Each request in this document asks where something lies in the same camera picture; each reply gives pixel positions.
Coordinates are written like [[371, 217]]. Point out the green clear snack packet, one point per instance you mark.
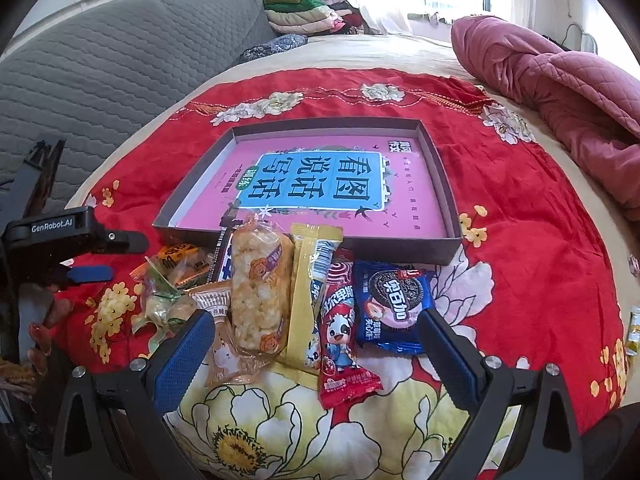
[[163, 306]]

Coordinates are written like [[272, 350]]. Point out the dark patterned cloth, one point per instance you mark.
[[277, 45]]

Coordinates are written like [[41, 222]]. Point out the blue Oreo packet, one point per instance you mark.
[[389, 299]]

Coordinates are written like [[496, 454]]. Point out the folded clothes pile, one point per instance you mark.
[[315, 18]]

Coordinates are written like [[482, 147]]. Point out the red cartoon snack packet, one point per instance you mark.
[[342, 377]]

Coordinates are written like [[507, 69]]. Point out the beige biscuit packet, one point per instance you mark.
[[224, 363]]

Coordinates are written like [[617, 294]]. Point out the left hand red nails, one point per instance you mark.
[[49, 311]]

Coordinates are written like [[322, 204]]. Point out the pink quilted comforter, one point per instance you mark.
[[590, 104]]

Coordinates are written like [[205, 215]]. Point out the shallow grey box tray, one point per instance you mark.
[[395, 250]]

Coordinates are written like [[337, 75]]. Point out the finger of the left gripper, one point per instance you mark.
[[125, 242], [89, 274]]

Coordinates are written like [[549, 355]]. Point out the puffed rice cake packet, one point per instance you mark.
[[262, 259]]

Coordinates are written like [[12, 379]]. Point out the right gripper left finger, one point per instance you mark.
[[177, 360]]

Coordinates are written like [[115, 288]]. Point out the brown Snickers bar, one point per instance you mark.
[[220, 256]]

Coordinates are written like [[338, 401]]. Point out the yellow snack stick packet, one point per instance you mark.
[[314, 248]]

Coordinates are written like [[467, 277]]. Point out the orange quail egg packet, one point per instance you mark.
[[183, 265]]

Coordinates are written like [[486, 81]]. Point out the pink Chinese workbook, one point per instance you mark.
[[369, 183]]

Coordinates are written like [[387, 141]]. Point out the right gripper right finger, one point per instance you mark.
[[457, 362]]

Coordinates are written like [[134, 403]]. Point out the grey quilted sofa cover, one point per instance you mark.
[[97, 78]]

